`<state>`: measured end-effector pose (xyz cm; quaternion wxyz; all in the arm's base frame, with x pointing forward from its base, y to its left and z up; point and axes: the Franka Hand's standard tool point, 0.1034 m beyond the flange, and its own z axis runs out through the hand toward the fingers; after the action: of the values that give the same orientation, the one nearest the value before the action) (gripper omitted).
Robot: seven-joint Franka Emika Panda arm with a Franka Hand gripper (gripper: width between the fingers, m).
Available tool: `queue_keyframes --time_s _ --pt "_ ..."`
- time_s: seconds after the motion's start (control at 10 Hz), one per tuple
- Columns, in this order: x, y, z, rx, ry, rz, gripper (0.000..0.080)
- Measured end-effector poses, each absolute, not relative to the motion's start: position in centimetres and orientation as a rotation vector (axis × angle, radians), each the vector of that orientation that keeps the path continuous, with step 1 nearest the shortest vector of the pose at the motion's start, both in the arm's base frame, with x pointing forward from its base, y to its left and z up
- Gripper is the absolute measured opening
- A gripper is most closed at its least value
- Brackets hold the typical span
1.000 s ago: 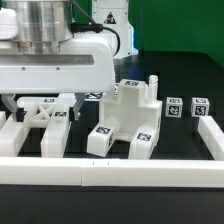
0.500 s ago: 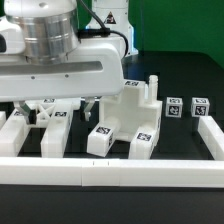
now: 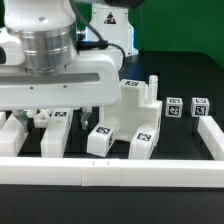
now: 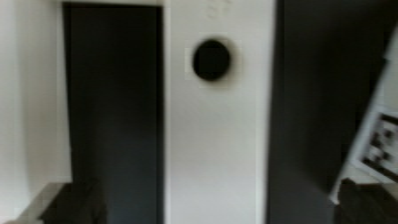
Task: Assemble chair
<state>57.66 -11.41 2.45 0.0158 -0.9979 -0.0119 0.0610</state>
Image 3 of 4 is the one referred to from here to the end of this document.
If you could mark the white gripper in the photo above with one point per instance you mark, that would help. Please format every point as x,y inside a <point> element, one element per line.
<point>91,80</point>

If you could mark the white chair back frame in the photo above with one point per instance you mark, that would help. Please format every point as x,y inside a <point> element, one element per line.
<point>53,143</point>

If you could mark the white chair seat part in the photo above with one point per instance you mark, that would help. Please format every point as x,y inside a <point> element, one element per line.
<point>138,107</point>

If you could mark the white tagged cube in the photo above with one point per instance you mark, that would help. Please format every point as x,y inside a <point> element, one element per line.
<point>174,107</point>
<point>199,107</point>

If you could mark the white U-shaped fence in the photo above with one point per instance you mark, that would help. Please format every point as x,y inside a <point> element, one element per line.
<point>98,172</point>

